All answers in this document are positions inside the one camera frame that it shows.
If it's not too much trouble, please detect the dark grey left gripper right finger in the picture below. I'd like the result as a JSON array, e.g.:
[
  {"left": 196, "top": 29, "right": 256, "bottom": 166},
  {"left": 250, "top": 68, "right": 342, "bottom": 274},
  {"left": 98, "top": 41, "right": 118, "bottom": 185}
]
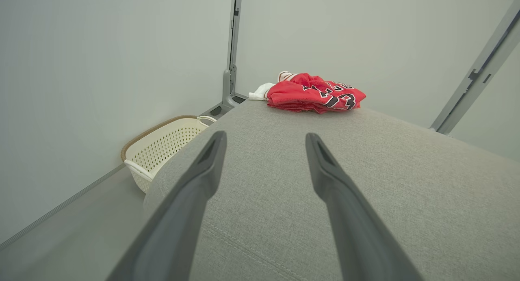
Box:
[{"left": 305, "top": 133, "right": 423, "bottom": 281}]

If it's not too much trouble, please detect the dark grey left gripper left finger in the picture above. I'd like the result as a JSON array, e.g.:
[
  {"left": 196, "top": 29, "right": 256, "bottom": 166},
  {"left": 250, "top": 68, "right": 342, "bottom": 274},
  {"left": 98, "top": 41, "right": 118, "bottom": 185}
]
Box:
[{"left": 106, "top": 131, "right": 227, "bottom": 281}]

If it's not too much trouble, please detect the red Bulls 23 jersey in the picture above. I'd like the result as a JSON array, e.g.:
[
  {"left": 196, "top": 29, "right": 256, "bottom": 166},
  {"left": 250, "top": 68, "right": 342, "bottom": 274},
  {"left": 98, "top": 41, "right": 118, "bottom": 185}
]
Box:
[{"left": 249, "top": 71, "right": 366, "bottom": 114}]

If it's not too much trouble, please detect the grey fabric sofa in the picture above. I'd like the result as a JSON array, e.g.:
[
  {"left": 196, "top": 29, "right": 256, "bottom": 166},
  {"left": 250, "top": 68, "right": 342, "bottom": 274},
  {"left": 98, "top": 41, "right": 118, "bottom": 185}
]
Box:
[{"left": 143, "top": 99, "right": 520, "bottom": 281}]

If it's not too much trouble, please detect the cream perforated laundry basket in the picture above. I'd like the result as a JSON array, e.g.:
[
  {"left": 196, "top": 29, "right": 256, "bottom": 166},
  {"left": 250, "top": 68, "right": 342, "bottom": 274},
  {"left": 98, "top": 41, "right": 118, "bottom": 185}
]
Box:
[{"left": 121, "top": 115, "right": 217, "bottom": 193}]

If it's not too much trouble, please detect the grey frame stand with foot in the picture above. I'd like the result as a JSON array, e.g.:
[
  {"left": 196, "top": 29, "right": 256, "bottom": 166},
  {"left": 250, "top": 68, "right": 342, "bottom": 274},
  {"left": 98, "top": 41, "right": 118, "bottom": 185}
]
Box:
[{"left": 199, "top": 0, "right": 249, "bottom": 119}]

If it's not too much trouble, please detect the grey partition post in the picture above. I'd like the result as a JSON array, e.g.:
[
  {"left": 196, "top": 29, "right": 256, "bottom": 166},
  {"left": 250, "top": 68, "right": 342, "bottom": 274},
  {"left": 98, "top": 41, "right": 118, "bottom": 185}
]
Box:
[{"left": 430, "top": 0, "right": 520, "bottom": 135}]

